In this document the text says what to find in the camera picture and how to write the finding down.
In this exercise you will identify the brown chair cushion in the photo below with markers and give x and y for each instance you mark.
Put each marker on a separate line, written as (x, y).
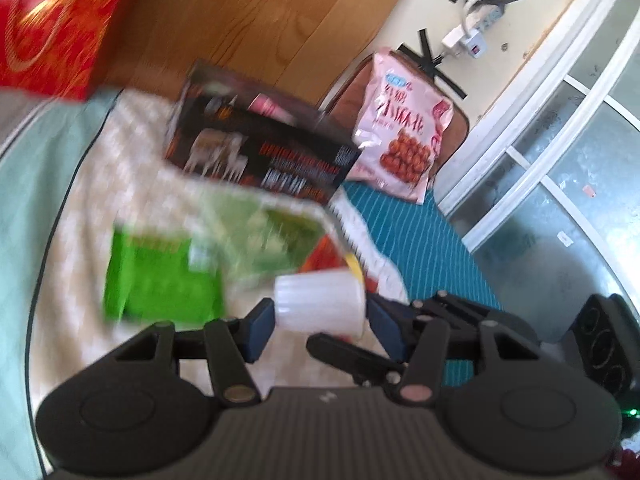
(457, 132)

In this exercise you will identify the blue mesh mat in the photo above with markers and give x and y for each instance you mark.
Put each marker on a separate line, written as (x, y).
(425, 240)

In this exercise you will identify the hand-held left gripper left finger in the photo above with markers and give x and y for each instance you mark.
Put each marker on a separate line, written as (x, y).
(260, 327)

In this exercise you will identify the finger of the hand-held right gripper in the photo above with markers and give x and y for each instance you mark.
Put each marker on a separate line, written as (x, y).
(350, 357)
(475, 310)

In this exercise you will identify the wooden headboard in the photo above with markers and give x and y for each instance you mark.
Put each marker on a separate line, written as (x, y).
(240, 25)

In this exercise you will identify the pink snack bag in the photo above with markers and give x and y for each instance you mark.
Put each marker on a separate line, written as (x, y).
(400, 125)

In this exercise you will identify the short black tape strip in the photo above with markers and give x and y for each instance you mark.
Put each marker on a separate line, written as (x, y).
(427, 47)

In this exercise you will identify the white window frame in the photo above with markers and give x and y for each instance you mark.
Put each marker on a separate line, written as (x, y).
(550, 120)

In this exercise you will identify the white plug adapter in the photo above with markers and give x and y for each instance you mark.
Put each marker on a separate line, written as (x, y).
(467, 42)

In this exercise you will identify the black box with sheep print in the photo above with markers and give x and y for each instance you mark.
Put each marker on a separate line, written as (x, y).
(260, 155)

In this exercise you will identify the white plastic cup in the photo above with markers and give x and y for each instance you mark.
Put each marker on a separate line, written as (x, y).
(320, 302)

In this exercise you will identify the small yellow packet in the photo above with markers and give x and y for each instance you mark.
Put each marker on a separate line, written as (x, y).
(354, 266)

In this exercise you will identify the long black tape strip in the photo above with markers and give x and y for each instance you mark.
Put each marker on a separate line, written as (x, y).
(440, 72)

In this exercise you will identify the bright green snack packet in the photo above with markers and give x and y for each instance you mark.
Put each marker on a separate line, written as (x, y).
(160, 280)

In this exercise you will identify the small red packet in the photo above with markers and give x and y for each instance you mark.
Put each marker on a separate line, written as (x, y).
(325, 255)

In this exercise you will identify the patterned bedsheet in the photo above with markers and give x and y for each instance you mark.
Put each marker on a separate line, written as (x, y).
(100, 175)

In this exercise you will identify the leaf print light green packet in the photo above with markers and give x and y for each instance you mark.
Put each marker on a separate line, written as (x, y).
(265, 235)

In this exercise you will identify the pink packet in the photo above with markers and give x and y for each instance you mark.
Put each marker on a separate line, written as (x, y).
(270, 107)

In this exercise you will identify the red gift box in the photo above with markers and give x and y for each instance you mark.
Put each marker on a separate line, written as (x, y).
(55, 30)

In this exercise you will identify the white power strip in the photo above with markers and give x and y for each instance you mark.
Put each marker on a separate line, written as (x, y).
(487, 17)

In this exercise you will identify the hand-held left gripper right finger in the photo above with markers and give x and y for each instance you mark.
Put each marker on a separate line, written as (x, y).
(385, 327)

